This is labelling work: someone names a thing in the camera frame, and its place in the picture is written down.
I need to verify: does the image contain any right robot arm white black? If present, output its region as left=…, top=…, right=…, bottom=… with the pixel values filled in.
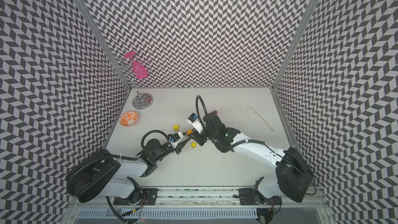
left=187, top=113, right=314, bottom=205

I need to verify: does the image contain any orange patterned ceramic bowl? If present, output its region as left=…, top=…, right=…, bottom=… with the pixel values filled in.
left=119, top=111, right=139, bottom=127

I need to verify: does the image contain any aluminium corner post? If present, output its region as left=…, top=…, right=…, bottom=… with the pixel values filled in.
left=73, top=0, right=131, bottom=91
left=272, top=0, right=319, bottom=91

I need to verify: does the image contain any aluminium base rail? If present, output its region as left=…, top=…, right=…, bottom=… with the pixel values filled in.
left=66, top=186, right=330, bottom=209

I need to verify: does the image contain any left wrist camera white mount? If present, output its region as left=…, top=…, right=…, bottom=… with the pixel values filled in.
left=169, top=132, right=184, bottom=149

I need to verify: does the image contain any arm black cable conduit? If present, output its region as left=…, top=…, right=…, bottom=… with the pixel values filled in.
left=195, top=95, right=209, bottom=122
left=140, top=130, right=171, bottom=150

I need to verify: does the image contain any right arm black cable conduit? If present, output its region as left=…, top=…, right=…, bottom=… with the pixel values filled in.
left=195, top=95, right=209, bottom=122

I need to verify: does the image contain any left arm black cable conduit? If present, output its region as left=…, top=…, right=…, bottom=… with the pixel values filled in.
left=140, top=130, right=171, bottom=150

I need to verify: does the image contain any aluminium corner post left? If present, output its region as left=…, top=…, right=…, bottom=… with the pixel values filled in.
left=73, top=0, right=131, bottom=91

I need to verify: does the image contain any pink plastic wine glass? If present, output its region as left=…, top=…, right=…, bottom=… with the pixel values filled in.
left=124, top=51, right=149, bottom=79

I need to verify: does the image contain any aluminium corner post right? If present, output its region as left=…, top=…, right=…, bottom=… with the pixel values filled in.
left=272, top=0, right=319, bottom=91

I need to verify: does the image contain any chrome glass holder stand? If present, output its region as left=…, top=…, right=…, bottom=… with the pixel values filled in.
left=104, top=56, right=153, bottom=110

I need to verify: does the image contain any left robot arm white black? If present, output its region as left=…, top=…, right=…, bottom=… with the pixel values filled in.
left=66, top=137, right=190, bottom=204

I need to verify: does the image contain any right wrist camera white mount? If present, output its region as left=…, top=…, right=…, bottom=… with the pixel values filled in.
left=187, top=113, right=203, bottom=134

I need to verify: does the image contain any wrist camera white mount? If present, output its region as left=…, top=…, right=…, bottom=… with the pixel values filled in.
left=169, top=132, right=184, bottom=149
left=187, top=113, right=203, bottom=134

